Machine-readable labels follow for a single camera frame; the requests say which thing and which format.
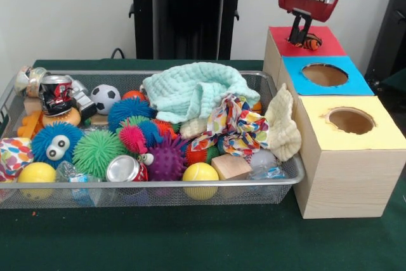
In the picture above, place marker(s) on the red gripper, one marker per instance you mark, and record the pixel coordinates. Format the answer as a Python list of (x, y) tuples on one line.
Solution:
[(307, 2)]

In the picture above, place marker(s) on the orange striped tiger plush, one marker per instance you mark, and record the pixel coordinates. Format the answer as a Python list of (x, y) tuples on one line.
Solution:
[(312, 43)]

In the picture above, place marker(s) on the cream knitted cloth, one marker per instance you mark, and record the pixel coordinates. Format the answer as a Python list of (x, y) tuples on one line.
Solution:
[(285, 128)]

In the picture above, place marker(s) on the colourful dotted cloth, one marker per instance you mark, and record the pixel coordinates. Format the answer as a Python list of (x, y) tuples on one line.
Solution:
[(239, 126)]

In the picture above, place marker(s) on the mint green knitted cloth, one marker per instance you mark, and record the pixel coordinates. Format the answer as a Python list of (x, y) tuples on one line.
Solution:
[(190, 90)]

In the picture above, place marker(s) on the crushed red soda can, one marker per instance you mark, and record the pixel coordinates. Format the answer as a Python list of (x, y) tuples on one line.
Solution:
[(122, 169)]

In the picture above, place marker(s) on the wooden box with three holes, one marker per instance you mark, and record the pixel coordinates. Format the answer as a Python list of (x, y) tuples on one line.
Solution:
[(349, 182)]

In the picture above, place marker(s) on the silver mesh bin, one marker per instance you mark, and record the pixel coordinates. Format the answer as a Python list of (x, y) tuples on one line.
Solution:
[(19, 198)]

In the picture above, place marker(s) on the black stand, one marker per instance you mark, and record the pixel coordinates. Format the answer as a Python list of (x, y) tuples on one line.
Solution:
[(393, 30)]

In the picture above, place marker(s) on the dark green table cloth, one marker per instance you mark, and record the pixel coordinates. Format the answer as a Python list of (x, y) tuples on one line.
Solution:
[(396, 87), (190, 239)]

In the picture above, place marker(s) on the white baseball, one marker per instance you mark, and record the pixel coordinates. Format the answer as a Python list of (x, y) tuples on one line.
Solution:
[(263, 158)]

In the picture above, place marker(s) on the wooden block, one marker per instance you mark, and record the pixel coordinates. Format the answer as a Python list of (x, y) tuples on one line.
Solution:
[(231, 166)]

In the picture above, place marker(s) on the yellow ball with seam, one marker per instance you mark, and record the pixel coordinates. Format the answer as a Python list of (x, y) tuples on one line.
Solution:
[(200, 175)]

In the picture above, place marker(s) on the green spiky rubber ball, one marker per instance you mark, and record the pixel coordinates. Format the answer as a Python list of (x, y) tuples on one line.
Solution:
[(95, 153)]

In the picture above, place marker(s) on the blue spiky rubber ball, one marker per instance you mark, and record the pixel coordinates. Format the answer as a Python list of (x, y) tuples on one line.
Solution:
[(42, 141)]

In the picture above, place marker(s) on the plain yellow ball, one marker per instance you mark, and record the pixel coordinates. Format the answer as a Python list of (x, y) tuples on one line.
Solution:
[(36, 173)]

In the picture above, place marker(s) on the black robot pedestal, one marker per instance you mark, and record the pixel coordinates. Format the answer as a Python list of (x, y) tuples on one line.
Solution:
[(190, 14)]

